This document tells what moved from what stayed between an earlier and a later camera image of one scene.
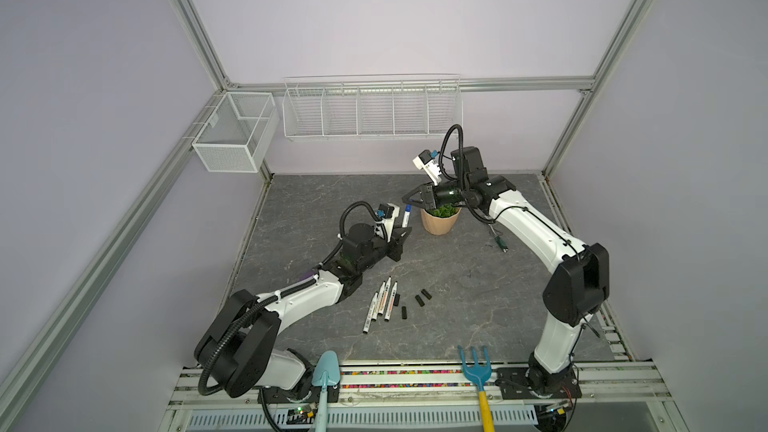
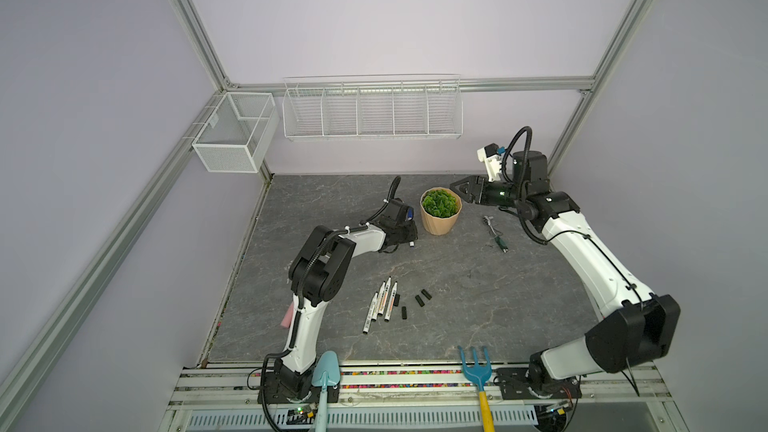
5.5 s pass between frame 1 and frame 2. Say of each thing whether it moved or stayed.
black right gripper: moved
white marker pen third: stayed
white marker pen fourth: stayed
